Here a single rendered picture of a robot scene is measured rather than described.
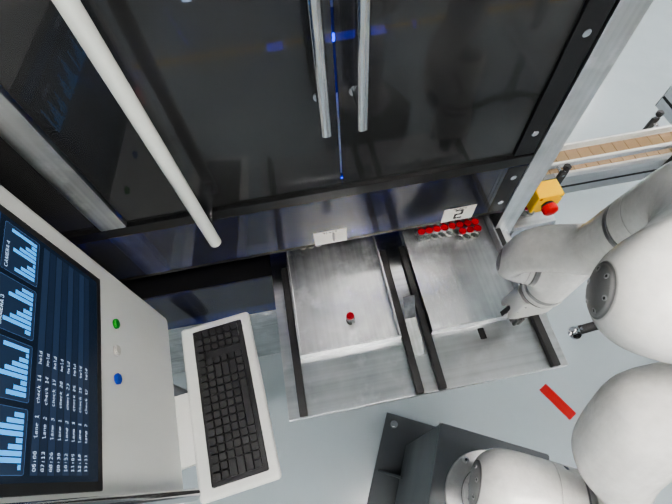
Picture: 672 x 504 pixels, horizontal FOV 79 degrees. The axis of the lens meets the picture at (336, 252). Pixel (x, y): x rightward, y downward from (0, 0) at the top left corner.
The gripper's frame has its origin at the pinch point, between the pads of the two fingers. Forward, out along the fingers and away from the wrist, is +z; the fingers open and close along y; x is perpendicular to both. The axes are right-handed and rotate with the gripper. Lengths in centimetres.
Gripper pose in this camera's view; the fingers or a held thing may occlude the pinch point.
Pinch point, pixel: (516, 316)
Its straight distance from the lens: 110.8
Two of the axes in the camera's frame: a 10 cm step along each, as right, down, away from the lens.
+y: -9.8, 1.8, -0.5
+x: 1.8, 8.5, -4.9
